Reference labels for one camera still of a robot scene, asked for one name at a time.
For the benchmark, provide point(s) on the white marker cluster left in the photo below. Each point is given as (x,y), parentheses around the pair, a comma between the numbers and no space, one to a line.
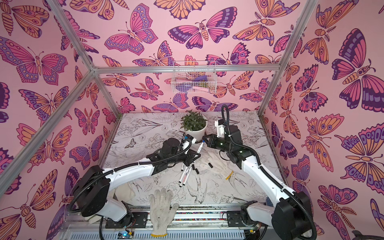
(182,176)

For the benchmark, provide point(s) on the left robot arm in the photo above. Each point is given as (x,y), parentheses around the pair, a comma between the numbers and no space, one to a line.
(91,192)

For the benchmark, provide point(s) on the white marker cluster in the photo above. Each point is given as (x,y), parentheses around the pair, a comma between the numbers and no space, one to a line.
(185,179)
(182,176)
(185,176)

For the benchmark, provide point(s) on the small circuit board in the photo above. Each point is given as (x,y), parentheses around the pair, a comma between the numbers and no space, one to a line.
(125,235)

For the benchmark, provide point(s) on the white marker cluster right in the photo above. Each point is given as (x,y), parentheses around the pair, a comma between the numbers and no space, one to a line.
(185,179)

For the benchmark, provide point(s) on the white glove on table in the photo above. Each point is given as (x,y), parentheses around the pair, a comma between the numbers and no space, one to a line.
(220,166)

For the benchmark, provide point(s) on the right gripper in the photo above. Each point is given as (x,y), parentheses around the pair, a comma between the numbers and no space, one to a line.
(212,141)

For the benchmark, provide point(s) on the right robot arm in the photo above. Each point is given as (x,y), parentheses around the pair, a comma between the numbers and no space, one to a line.
(290,216)

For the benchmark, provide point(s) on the white marker cluster middle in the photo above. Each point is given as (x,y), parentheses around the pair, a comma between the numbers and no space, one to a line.
(185,176)

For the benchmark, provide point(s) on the white wire wall basket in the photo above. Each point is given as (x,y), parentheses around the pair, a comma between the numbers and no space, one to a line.
(194,77)

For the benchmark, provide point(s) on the white glove front edge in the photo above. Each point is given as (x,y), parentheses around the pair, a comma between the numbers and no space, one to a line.
(161,212)

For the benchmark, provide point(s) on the white potted green plant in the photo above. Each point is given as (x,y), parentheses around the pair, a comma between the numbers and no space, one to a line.
(194,124)

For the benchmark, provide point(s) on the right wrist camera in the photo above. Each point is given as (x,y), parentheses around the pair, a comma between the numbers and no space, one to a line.
(222,128)

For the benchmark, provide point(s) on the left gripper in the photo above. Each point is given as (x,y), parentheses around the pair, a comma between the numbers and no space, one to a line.
(188,156)

